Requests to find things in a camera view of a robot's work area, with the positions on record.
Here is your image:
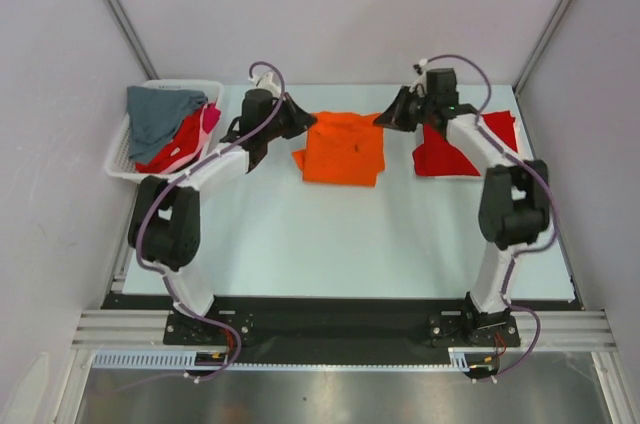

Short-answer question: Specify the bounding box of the white plastic basket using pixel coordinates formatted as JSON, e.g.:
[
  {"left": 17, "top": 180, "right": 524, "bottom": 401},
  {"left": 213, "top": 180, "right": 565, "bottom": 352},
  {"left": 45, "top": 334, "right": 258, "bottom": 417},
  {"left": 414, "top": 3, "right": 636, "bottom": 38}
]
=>
[{"left": 104, "top": 79, "right": 226, "bottom": 184}]

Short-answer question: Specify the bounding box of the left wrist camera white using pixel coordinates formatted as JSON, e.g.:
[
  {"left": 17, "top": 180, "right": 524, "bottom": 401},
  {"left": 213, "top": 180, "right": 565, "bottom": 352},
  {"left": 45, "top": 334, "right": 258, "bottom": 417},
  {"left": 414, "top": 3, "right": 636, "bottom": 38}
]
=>
[{"left": 249, "top": 71, "right": 282, "bottom": 98}]

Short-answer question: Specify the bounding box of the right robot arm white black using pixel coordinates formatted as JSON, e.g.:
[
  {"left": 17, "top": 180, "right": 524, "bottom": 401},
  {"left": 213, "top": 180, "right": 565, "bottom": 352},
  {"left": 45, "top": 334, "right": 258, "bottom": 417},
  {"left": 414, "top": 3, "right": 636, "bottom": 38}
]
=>
[{"left": 374, "top": 60, "right": 551, "bottom": 345}]

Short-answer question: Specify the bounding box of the white slotted cable duct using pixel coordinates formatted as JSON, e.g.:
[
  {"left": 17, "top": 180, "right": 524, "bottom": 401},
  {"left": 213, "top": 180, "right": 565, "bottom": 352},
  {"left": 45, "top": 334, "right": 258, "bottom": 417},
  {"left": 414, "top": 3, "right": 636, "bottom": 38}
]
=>
[{"left": 92, "top": 346, "right": 501, "bottom": 371}]

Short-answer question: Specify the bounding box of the orange t shirt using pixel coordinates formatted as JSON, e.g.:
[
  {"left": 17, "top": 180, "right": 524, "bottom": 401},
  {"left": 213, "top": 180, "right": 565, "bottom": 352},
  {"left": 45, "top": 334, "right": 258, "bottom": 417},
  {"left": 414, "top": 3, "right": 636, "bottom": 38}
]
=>
[{"left": 292, "top": 111, "right": 385, "bottom": 188}]

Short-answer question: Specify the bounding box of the left corner aluminium post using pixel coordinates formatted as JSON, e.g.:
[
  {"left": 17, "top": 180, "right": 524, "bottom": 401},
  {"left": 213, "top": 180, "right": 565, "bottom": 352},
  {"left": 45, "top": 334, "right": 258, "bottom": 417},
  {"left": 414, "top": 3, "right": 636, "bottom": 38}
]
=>
[{"left": 103, "top": 0, "right": 159, "bottom": 80}]

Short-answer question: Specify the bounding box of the grey t shirt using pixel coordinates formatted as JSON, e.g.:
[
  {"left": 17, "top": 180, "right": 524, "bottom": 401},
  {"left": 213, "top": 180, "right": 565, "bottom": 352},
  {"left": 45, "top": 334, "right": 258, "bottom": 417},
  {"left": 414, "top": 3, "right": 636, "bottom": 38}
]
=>
[{"left": 126, "top": 86, "right": 208, "bottom": 165}]

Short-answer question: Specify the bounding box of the folded red t shirt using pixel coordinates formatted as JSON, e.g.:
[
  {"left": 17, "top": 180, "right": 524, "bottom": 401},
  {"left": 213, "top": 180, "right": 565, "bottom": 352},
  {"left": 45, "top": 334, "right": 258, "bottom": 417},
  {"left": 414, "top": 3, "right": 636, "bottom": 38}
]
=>
[{"left": 411, "top": 111, "right": 519, "bottom": 179}]

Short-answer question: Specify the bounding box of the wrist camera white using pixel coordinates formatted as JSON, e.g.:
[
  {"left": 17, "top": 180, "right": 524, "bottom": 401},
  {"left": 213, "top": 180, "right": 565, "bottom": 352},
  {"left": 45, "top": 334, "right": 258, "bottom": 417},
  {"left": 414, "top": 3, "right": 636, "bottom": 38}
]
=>
[
  {"left": 409, "top": 58, "right": 429, "bottom": 95},
  {"left": 249, "top": 71, "right": 282, "bottom": 98}
]

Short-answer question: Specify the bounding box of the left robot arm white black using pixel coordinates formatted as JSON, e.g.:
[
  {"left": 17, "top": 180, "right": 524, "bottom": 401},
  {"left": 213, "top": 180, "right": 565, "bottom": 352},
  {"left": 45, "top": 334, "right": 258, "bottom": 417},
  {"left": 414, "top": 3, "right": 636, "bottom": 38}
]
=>
[{"left": 128, "top": 88, "right": 317, "bottom": 344}]

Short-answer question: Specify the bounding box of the red t shirt in basket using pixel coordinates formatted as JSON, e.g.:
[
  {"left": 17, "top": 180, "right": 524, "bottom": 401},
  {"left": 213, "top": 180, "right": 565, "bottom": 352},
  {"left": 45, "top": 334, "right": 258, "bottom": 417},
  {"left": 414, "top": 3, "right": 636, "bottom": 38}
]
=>
[{"left": 135, "top": 110, "right": 208, "bottom": 174}]

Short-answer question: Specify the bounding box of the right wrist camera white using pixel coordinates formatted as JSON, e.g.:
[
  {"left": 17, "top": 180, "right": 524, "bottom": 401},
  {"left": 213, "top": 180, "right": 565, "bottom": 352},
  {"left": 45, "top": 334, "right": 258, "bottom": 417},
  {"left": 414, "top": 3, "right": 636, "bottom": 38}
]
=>
[{"left": 409, "top": 58, "right": 429, "bottom": 95}]

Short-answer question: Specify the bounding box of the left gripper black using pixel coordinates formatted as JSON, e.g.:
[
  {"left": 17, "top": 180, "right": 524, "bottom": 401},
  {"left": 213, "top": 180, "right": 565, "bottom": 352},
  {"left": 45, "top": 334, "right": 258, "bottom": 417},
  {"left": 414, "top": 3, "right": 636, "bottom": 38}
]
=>
[{"left": 262, "top": 93, "right": 317, "bottom": 143}]

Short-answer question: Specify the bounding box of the corner aluminium post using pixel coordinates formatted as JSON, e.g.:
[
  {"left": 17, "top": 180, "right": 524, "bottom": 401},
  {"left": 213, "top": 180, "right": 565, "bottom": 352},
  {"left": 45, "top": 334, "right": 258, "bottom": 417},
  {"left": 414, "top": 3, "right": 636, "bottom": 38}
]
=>
[
  {"left": 512, "top": 0, "right": 575, "bottom": 97},
  {"left": 103, "top": 0, "right": 159, "bottom": 80}
]

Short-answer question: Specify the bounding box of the aluminium rail frame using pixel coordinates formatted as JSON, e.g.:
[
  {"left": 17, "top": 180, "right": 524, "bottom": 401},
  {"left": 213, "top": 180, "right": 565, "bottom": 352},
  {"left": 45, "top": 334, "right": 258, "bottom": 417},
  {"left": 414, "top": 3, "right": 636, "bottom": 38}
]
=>
[{"left": 72, "top": 310, "right": 616, "bottom": 352}]

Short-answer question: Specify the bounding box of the right corner aluminium post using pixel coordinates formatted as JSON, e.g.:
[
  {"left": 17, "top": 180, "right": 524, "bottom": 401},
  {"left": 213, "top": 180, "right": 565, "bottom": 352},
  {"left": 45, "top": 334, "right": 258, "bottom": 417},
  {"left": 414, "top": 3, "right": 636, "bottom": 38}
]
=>
[{"left": 512, "top": 0, "right": 575, "bottom": 97}]

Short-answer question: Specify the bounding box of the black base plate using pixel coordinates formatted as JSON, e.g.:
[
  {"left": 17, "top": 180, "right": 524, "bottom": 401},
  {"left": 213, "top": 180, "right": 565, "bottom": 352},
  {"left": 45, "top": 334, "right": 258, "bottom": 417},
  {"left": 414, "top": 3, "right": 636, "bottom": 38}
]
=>
[{"left": 99, "top": 293, "right": 521, "bottom": 366}]

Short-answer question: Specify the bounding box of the pink t shirt in basket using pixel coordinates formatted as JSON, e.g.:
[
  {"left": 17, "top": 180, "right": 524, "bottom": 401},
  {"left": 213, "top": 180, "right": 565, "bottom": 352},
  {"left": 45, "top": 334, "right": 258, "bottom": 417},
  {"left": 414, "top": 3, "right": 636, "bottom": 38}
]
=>
[{"left": 200, "top": 102, "right": 221, "bottom": 135}]

